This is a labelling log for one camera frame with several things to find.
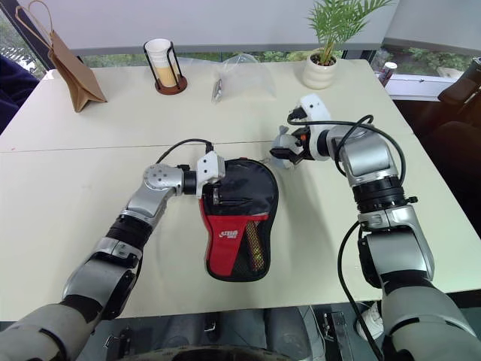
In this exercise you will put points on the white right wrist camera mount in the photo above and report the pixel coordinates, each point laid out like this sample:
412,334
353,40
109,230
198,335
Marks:
315,107

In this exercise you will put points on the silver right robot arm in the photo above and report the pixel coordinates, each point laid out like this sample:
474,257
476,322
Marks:
376,161

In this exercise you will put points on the white shoe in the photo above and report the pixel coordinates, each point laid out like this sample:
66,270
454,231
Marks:
370,319

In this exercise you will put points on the dark brown chair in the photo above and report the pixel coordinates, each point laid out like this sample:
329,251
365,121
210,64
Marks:
458,94

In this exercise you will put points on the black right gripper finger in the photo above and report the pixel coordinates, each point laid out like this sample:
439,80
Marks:
285,141
283,153

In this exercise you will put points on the black red paddle case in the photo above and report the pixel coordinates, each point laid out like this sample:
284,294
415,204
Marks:
240,180

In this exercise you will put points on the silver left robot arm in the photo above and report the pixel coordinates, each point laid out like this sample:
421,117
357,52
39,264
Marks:
150,203

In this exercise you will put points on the white paper cup stack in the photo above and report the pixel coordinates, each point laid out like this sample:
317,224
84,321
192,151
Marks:
158,52

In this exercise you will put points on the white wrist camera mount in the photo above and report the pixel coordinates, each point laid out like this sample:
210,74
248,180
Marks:
210,169
315,107

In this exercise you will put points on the white ribbed plant pot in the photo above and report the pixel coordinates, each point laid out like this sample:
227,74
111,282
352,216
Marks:
319,73

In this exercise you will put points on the black metal bracket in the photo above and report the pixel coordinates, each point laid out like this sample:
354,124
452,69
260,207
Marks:
120,340
334,331

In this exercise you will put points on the green palm plant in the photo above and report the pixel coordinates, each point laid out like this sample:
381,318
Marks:
334,22

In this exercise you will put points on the clear plastic bag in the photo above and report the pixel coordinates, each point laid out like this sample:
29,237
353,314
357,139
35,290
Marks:
251,75

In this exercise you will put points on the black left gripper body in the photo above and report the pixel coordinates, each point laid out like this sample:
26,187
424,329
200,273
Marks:
214,195

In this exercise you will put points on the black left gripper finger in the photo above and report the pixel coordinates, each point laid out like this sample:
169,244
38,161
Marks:
236,199
235,204

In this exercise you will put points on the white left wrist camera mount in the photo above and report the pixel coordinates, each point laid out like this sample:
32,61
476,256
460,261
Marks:
210,169

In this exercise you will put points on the beige paper cup stack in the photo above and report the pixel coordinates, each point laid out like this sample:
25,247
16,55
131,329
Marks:
165,77

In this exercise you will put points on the table tennis paddle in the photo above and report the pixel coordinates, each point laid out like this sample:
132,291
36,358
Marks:
255,244

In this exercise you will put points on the dark navy fabric shape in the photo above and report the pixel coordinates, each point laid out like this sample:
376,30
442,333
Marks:
15,90

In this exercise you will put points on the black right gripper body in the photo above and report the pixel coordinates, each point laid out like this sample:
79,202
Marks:
304,150

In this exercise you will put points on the dark window frame post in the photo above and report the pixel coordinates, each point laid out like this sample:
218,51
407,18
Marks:
22,26

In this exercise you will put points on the brown paper bag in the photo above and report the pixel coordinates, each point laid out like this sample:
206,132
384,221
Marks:
75,75

